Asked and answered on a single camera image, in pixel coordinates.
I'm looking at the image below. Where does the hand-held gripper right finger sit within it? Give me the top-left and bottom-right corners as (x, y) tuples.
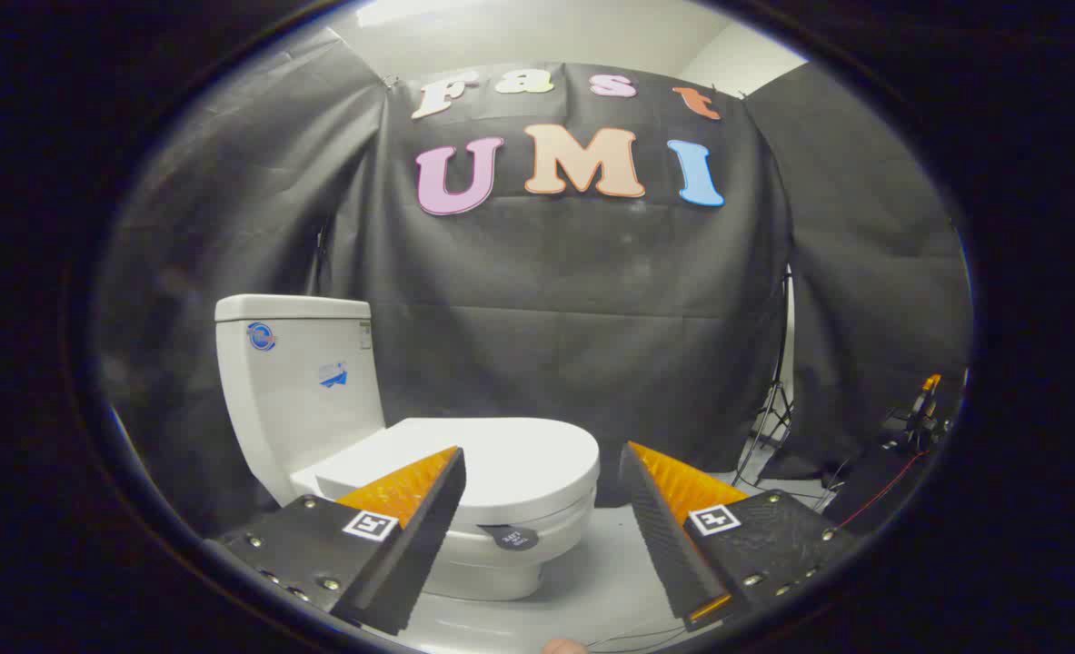
(619, 441), (858, 632)

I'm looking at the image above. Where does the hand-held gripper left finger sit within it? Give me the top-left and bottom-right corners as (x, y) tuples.
(205, 445), (468, 637)

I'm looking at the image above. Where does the black lid handle knob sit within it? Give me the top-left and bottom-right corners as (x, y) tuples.
(478, 524), (540, 551)

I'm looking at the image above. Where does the white toilet lid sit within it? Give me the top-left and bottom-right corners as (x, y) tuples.
(314, 417), (600, 526)

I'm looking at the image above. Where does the white toilet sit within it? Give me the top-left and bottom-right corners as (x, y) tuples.
(214, 293), (600, 602)

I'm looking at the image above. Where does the black backdrop cloth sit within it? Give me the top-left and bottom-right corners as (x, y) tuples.
(101, 27), (972, 537)

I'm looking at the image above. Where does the red cable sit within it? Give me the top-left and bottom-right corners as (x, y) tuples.
(837, 450), (931, 530)

